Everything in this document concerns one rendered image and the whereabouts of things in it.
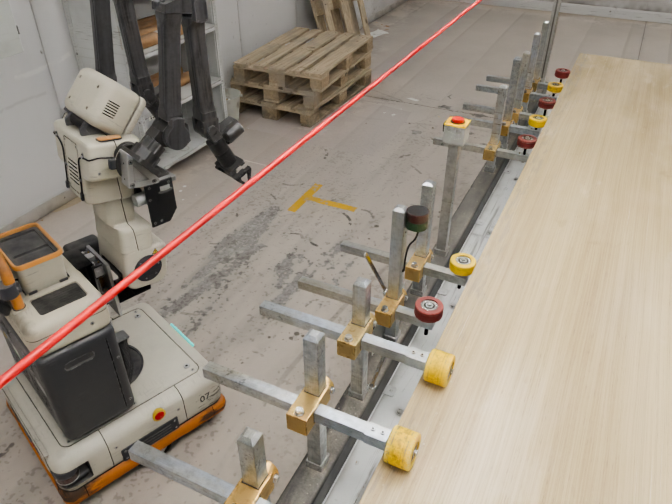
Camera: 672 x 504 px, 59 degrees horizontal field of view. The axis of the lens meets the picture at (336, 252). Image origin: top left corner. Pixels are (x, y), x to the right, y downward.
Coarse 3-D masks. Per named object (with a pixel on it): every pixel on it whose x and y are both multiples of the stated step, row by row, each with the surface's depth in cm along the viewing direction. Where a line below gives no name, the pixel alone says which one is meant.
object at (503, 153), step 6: (438, 138) 274; (438, 144) 275; (444, 144) 273; (468, 144) 269; (474, 144) 269; (468, 150) 270; (474, 150) 268; (480, 150) 267; (498, 150) 263; (504, 150) 263; (510, 150) 263; (498, 156) 265; (504, 156) 263; (510, 156) 262; (516, 156) 261; (522, 156) 260; (528, 156) 259; (522, 162) 262
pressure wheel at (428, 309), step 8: (416, 304) 165; (424, 304) 166; (432, 304) 165; (440, 304) 165; (416, 312) 165; (424, 312) 162; (432, 312) 162; (440, 312) 163; (424, 320) 164; (432, 320) 163
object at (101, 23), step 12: (96, 0) 188; (108, 0) 190; (96, 12) 190; (108, 12) 192; (96, 24) 191; (108, 24) 194; (96, 36) 194; (108, 36) 195; (96, 48) 196; (108, 48) 197; (96, 60) 198; (108, 60) 199; (108, 72) 200
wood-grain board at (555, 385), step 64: (576, 64) 340; (640, 64) 340; (576, 128) 266; (640, 128) 266; (512, 192) 218; (576, 192) 218; (640, 192) 218; (512, 256) 185; (576, 256) 185; (640, 256) 185; (512, 320) 161; (576, 320) 161; (640, 320) 161; (448, 384) 142; (512, 384) 142; (576, 384) 142; (640, 384) 142; (448, 448) 127; (512, 448) 127; (576, 448) 127; (640, 448) 127
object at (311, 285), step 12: (300, 288) 183; (312, 288) 180; (324, 288) 178; (336, 288) 178; (348, 300) 176; (372, 300) 174; (396, 312) 170; (408, 312) 169; (420, 324) 168; (432, 324) 166
